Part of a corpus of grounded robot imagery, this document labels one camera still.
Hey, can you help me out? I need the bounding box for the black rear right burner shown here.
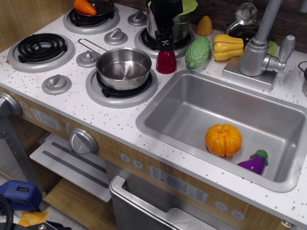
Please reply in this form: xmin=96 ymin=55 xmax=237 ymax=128
xmin=141 ymin=28 xmax=191 ymax=51

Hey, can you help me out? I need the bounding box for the white oven shelf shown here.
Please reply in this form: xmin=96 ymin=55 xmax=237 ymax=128
xmin=30 ymin=134 xmax=111 ymax=203

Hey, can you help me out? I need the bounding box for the silver oven dial centre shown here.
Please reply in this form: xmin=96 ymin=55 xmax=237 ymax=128
xmin=69 ymin=128 xmax=98 ymax=155

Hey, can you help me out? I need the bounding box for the steel saucepan with handle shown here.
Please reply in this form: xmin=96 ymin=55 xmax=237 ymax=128
xmin=78 ymin=38 xmax=153 ymax=91

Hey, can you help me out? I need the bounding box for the black front right burner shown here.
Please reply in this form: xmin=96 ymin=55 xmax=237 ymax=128
xmin=96 ymin=72 xmax=152 ymax=98

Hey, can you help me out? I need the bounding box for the silver oven dial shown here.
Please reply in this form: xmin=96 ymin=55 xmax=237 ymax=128
xmin=0 ymin=92 xmax=21 ymax=117
xmin=69 ymin=128 xmax=98 ymax=155

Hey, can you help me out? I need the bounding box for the purple toy eggplant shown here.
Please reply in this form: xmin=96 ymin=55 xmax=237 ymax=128
xmin=238 ymin=149 xmax=269 ymax=175

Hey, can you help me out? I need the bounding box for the tall steel pot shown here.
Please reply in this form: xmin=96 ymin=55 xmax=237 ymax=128
xmin=146 ymin=9 xmax=191 ymax=42

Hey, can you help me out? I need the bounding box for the grey stove knob centre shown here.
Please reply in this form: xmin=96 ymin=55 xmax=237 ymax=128
xmin=104 ymin=28 xmax=128 ymax=46

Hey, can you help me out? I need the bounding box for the green bumpy toy gourd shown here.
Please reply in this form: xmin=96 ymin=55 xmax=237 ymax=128
xmin=185 ymin=37 xmax=210 ymax=69

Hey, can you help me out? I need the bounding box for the yellow toy corn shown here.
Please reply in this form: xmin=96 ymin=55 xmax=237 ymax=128
xmin=196 ymin=15 xmax=213 ymax=36

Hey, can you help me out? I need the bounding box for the black rear left burner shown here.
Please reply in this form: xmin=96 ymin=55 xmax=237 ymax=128
xmin=68 ymin=10 xmax=115 ymax=27

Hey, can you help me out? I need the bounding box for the black left front burner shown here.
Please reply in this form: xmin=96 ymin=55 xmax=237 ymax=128
xmin=17 ymin=33 xmax=68 ymax=63

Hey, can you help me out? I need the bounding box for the grey stove knob rear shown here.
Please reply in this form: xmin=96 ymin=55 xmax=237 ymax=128
xmin=128 ymin=10 xmax=147 ymax=27

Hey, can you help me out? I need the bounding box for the steel ladle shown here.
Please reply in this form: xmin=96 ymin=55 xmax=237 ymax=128
xmin=236 ymin=0 xmax=258 ymax=25

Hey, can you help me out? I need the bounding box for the silver oven dial left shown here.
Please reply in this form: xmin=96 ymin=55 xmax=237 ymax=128
xmin=0 ymin=92 xmax=21 ymax=117

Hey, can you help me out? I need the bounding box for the small dark frying pan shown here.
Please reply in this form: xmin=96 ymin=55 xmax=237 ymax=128
xmin=76 ymin=0 xmax=115 ymax=16

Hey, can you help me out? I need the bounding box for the silver toy faucet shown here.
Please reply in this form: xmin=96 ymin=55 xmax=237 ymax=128
xmin=222 ymin=0 xmax=295 ymax=92

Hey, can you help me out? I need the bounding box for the silver sink basin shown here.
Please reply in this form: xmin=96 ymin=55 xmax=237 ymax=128
xmin=136 ymin=70 xmax=307 ymax=192

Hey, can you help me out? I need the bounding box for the black burner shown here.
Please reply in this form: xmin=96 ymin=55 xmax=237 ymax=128
xmin=17 ymin=33 xmax=68 ymax=63
xmin=68 ymin=10 xmax=115 ymax=27
xmin=96 ymin=72 xmax=152 ymax=98
xmin=141 ymin=28 xmax=191 ymax=51

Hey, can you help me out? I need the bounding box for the orange toy carrot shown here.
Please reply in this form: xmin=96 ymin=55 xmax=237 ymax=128
xmin=74 ymin=0 xmax=97 ymax=16

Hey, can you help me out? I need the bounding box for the grey stove knob front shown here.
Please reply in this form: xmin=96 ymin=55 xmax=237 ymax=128
xmin=42 ymin=74 xmax=72 ymax=95

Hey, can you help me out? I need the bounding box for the blue clamp tool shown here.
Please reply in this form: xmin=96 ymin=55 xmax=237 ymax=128
xmin=0 ymin=180 xmax=42 ymax=211

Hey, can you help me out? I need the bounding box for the orange toy pumpkin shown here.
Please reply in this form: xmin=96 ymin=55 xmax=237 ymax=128
xmin=205 ymin=124 xmax=243 ymax=157

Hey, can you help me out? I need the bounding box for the silver dishwasher door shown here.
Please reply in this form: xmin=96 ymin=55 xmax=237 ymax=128
xmin=109 ymin=175 xmax=233 ymax=230

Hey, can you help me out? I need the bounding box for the grey stove knob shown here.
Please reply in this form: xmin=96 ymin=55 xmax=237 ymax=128
xmin=104 ymin=28 xmax=128 ymax=46
xmin=128 ymin=10 xmax=147 ymax=27
xmin=42 ymin=74 xmax=72 ymax=95
xmin=76 ymin=50 xmax=100 ymax=68

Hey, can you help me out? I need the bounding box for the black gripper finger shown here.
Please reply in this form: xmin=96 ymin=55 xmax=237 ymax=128
xmin=155 ymin=31 xmax=174 ymax=51

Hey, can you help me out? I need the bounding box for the grey stove knob middle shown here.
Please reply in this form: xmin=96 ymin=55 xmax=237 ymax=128
xmin=76 ymin=50 xmax=100 ymax=68

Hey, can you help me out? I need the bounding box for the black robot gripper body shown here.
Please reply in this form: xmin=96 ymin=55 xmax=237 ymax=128
xmin=151 ymin=0 xmax=183 ymax=36

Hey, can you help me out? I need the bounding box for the green cloth in pot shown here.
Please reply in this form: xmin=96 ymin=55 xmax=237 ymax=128
xmin=146 ymin=0 xmax=198 ymax=16

